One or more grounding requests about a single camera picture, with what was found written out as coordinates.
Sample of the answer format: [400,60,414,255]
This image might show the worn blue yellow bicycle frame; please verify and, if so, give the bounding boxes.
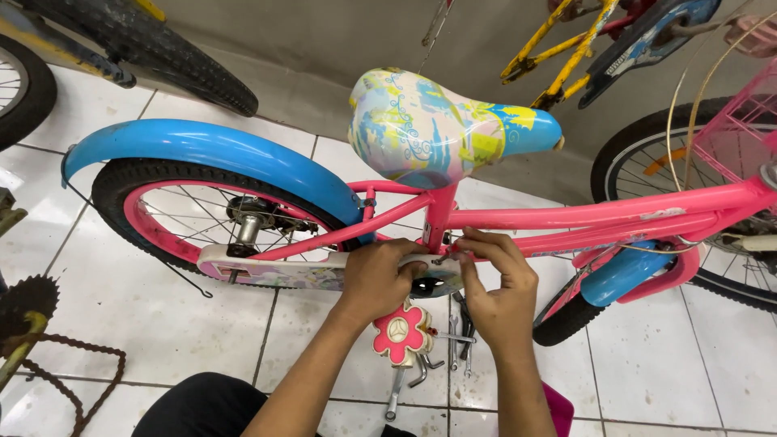
[0,0,168,90]

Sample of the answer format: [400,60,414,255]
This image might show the pink flower bicycle pedal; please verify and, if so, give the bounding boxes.
[372,300,435,369]

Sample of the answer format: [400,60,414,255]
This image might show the silver axle peg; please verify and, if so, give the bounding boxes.
[226,195,274,285]

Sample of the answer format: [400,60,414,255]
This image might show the thin black fender stay wire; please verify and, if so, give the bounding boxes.
[61,173,214,299]

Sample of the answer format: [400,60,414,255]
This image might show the smooth black bicycle wheel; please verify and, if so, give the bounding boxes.
[0,33,58,153]

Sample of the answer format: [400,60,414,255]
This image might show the person's right hand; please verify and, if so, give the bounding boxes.
[454,227,540,360]

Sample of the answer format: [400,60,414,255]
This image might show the knobbly black bicycle tyre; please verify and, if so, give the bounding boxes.
[18,0,260,119]

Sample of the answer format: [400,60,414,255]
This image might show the gold brake cable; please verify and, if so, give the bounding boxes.
[684,24,777,194]

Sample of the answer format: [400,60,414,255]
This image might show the rusty bicycle chain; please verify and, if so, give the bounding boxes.
[17,332,127,437]

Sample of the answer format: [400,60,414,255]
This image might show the thin red tipped metal tool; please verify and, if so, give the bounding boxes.
[427,327,478,346]

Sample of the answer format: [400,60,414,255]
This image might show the person's black trouser leg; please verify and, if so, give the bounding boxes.
[130,372,420,437]

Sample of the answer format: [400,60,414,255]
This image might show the pink plastic bicycle basket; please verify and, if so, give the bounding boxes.
[692,57,777,187]

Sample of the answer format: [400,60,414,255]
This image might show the blue and black chain guard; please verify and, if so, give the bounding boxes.
[578,0,723,110]

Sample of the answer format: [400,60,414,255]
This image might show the small black bicycle tyre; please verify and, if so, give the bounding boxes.
[532,272,609,347]

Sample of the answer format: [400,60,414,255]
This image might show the black pliers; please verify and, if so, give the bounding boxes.
[452,291,478,361]

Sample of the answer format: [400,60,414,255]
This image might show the pink plastic container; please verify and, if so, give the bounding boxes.
[542,381,575,437]

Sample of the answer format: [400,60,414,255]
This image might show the pale pink bicycle part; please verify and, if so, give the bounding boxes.
[724,15,777,59]

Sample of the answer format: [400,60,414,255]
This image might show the silver brake cable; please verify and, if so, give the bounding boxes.
[665,0,767,177]

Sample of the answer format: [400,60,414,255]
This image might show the pink bicycle frame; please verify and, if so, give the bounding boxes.
[249,176,777,322]

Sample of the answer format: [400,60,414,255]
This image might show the white printed chain guard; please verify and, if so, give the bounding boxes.
[197,244,466,300]

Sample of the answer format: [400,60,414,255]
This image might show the rusty chainring sprocket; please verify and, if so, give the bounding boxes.
[0,274,61,359]

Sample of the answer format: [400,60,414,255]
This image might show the long blue bicycle fender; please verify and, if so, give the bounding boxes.
[61,118,376,245]

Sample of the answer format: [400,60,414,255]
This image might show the olive metal bicycle part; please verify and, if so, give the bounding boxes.
[0,187,29,239]

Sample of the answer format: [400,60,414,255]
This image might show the bent silver hex key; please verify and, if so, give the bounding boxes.
[408,354,446,389]

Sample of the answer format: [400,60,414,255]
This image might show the large silver rimmed bicycle wheel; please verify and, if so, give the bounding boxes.
[590,96,777,314]

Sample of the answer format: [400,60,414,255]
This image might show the slim silver spanner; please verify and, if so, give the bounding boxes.
[448,314,460,372]

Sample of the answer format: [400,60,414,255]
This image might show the short blue bicycle fender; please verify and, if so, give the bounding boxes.
[580,240,678,308]

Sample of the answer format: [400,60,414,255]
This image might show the person's left hand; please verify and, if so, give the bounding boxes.
[337,237,430,326]

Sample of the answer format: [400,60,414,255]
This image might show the colourful printed bicycle saddle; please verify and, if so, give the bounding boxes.
[347,67,565,190]

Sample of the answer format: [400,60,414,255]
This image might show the pink rimmed spoked bicycle wheel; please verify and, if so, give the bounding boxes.
[91,158,365,281]

